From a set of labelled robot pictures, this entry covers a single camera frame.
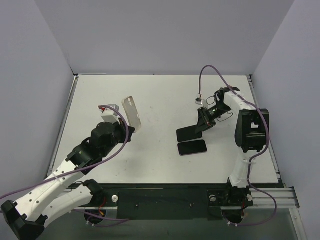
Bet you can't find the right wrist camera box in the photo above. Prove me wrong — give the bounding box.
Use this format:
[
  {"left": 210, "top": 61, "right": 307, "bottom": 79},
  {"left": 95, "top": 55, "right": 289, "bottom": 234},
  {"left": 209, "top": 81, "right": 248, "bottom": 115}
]
[{"left": 195, "top": 93, "right": 207, "bottom": 108}]

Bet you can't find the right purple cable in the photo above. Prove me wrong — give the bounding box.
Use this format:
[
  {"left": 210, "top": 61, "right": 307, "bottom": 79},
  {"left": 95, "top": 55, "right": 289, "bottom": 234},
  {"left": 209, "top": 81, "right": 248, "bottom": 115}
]
[{"left": 197, "top": 64, "right": 278, "bottom": 227}]

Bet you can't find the beige phone case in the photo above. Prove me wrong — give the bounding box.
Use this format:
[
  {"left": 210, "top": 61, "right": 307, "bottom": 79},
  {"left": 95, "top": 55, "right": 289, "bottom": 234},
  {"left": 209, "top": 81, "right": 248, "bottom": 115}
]
[{"left": 122, "top": 96, "right": 142, "bottom": 133}]

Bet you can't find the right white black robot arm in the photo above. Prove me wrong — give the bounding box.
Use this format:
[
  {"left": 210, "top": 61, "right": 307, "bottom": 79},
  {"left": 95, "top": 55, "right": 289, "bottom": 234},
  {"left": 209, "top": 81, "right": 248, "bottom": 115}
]
[{"left": 195, "top": 87, "right": 270, "bottom": 205}]

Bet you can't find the aluminium table frame rail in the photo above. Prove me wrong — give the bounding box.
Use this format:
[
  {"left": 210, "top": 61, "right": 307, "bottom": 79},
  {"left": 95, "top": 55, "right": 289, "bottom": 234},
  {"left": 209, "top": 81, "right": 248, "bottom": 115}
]
[{"left": 21, "top": 73, "right": 301, "bottom": 240}]

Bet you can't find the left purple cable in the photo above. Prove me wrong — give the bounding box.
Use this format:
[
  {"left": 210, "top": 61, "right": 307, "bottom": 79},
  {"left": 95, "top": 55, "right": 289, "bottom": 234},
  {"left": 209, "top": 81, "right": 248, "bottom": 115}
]
[{"left": 0, "top": 105, "right": 131, "bottom": 201}]

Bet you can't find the black smartphone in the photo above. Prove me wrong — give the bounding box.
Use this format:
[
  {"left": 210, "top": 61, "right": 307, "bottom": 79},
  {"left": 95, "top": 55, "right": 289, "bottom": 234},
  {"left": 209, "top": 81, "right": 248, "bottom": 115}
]
[
  {"left": 177, "top": 139, "right": 208, "bottom": 156},
  {"left": 176, "top": 125, "right": 203, "bottom": 143}
]

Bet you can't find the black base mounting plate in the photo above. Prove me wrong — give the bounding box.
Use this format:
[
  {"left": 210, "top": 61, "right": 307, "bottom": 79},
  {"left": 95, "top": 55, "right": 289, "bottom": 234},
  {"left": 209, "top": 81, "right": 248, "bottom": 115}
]
[{"left": 86, "top": 183, "right": 254, "bottom": 221}]

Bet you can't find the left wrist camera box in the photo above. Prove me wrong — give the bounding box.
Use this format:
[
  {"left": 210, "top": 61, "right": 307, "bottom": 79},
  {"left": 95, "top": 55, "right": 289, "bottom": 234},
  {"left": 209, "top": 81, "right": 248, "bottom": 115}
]
[{"left": 98, "top": 105, "right": 118, "bottom": 124}]

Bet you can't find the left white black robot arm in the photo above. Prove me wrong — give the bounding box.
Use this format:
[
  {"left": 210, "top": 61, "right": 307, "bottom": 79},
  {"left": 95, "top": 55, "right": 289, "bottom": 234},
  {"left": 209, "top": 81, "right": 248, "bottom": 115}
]
[{"left": 1, "top": 119, "right": 135, "bottom": 240}]

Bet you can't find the purple cable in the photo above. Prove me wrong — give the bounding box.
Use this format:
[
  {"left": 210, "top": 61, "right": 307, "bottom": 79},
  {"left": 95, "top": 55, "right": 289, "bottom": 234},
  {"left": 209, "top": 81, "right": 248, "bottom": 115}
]
[
  {"left": 197, "top": 64, "right": 278, "bottom": 227},
  {"left": 0, "top": 105, "right": 131, "bottom": 201}
]

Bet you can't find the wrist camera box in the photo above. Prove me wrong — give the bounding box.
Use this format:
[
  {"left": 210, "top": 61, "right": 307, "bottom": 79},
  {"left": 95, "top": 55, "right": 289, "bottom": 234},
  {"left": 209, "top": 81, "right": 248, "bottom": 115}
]
[
  {"left": 98, "top": 105, "right": 118, "bottom": 124},
  {"left": 195, "top": 93, "right": 207, "bottom": 108}
]

